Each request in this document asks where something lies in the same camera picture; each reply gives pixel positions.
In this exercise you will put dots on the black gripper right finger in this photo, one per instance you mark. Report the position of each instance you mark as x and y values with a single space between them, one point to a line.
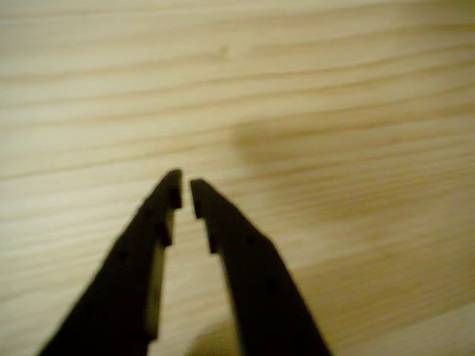
259 296

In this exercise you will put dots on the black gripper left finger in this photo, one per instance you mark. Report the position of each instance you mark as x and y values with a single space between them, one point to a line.
122 289

